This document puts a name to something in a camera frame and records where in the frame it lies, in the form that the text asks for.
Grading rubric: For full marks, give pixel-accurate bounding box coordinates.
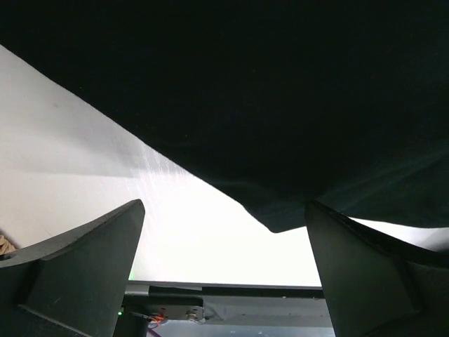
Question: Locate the wicker laundry basket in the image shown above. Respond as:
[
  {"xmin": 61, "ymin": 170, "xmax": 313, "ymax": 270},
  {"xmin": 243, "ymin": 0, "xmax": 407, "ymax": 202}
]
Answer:
[{"xmin": 0, "ymin": 234, "xmax": 16, "ymax": 256}]

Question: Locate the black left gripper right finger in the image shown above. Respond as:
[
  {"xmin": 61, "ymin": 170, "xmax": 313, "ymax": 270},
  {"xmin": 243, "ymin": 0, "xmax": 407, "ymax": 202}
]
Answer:
[{"xmin": 305, "ymin": 201, "xmax": 448, "ymax": 337}]

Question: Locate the black flower print t-shirt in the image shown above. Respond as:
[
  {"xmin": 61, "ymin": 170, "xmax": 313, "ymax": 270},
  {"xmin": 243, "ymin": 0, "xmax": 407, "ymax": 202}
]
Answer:
[{"xmin": 1, "ymin": 1, "xmax": 448, "ymax": 232}]

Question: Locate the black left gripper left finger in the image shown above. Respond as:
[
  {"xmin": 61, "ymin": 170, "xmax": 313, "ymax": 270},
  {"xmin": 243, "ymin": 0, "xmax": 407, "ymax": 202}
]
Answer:
[{"xmin": 1, "ymin": 199, "xmax": 145, "ymax": 336}]

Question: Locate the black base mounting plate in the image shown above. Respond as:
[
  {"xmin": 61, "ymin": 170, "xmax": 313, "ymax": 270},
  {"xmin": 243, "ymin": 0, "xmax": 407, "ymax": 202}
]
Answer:
[{"xmin": 122, "ymin": 283, "xmax": 332, "ymax": 328}]

